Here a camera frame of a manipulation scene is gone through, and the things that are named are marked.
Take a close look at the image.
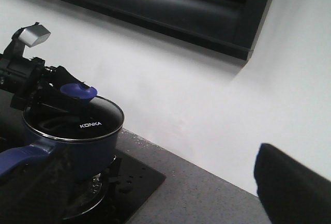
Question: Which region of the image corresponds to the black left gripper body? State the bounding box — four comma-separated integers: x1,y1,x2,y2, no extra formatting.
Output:
1,37,45,109

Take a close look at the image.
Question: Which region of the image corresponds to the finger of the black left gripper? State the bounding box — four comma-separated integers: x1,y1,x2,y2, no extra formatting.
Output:
31,66,89,113

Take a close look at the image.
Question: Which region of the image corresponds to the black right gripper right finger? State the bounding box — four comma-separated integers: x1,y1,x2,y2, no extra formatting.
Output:
253,143,330,223

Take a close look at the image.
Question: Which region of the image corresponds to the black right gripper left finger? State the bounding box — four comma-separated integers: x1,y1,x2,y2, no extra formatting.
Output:
1,147,73,223

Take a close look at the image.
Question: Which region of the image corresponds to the dark blue cooking pot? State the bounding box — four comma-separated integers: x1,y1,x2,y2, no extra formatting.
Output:
0,96,125,183

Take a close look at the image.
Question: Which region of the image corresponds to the black glass gas stove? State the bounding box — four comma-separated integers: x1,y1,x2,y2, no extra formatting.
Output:
0,89,167,224

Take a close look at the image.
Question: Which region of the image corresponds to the black range hood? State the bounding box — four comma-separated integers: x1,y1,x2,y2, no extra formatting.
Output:
61,0,272,61

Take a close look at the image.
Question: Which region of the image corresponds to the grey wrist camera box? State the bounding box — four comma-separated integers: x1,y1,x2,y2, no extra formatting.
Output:
18,22,51,48

